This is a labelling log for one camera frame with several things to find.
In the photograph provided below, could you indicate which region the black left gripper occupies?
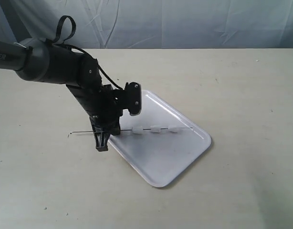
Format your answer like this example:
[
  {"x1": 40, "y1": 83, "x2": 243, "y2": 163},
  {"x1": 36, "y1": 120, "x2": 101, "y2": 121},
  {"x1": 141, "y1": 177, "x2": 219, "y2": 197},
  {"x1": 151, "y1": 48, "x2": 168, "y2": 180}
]
[{"x1": 89, "y1": 84, "x2": 123, "y2": 152}]

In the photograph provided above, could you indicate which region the thin metal skewer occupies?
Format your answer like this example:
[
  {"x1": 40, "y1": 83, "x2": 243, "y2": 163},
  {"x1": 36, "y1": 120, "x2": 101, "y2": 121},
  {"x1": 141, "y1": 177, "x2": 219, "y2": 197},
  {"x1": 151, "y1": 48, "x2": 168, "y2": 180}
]
[{"x1": 69, "y1": 127, "x2": 193, "y2": 135}]

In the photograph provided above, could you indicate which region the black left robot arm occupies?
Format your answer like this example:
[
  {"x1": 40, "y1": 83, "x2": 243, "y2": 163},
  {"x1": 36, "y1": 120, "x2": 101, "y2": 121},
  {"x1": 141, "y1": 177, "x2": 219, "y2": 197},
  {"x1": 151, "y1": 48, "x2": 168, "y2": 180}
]
[{"x1": 0, "y1": 39, "x2": 122, "y2": 152}]

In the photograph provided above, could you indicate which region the white rectangular plastic tray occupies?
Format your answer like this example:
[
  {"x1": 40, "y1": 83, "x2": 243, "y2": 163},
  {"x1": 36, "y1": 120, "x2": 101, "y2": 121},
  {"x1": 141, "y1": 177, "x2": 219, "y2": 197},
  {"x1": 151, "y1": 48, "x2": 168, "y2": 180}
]
[{"x1": 109, "y1": 90, "x2": 211, "y2": 187}]

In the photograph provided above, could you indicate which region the grey wrinkled backdrop cloth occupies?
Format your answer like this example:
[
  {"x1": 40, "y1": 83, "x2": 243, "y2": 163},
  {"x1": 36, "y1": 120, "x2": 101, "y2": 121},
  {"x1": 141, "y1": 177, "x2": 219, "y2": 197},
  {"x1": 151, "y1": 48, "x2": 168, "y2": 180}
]
[{"x1": 0, "y1": 0, "x2": 293, "y2": 49}]

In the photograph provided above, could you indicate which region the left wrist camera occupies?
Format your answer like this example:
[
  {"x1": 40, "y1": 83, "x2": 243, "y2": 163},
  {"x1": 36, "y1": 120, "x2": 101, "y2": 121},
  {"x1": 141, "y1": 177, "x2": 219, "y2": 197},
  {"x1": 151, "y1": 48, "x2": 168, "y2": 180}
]
[{"x1": 125, "y1": 82, "x2": 142, "y2": 116}]

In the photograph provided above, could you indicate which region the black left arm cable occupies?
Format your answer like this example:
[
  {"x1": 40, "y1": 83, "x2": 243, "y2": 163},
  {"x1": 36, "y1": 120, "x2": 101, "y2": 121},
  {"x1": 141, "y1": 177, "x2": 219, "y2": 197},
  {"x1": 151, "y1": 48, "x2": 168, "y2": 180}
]
[{"x1": 51, "y1": 15, "x2": 125, "y2": 91}]

